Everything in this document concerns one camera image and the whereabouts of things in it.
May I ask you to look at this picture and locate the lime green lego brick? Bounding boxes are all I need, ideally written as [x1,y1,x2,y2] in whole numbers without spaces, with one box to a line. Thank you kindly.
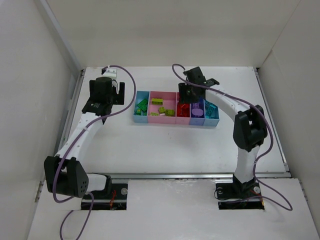
[151,98,164,106]

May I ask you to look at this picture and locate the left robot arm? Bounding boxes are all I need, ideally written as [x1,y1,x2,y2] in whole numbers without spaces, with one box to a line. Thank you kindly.
[44,77,125,198]

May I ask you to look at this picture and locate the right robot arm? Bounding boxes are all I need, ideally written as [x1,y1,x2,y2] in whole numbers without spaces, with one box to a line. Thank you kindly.
[178,67,268,198]

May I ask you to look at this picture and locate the red legos in bin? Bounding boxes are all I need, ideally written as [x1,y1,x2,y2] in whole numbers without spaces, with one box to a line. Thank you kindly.
[176,103,190,118]

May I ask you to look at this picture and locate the purple legos in bin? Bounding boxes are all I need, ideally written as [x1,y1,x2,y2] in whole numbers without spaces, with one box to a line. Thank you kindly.
[190,101,205,118]

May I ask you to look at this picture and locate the teal legos in bin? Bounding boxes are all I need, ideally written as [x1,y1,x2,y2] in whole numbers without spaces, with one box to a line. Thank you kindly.
[204,100,217,119]

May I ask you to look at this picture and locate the purple blue bin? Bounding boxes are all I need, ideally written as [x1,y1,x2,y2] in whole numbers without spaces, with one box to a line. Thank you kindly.
[189,98,205,126]

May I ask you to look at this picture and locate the large pink bin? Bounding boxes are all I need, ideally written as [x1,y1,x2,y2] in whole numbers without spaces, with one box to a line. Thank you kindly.
[147,91,177,125]

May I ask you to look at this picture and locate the left light blue bin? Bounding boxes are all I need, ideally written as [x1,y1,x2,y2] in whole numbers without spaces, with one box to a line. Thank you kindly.
[133,90,150,124]

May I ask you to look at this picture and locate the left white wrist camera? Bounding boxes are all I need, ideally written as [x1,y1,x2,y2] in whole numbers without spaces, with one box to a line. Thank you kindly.
[101,66,118,80]

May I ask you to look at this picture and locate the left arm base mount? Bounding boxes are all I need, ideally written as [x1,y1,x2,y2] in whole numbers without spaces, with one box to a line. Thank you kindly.
[92,183,128,211]

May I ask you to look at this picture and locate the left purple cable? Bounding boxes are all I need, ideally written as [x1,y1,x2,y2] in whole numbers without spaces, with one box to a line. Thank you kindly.
[52,64,137,240]

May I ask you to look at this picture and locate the purple cable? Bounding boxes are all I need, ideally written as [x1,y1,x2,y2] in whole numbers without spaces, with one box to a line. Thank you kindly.
[52,64,137,240]
[171,63,294,212]

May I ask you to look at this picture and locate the aluminium rail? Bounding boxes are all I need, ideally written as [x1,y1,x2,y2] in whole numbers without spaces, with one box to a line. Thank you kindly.
[100,171,292,180]

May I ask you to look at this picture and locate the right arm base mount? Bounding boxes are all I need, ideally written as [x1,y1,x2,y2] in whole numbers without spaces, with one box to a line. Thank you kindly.
[214,182,265,210]

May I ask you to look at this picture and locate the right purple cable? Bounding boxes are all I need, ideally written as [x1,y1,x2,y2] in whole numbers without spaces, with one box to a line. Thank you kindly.
[171,63,294,212]

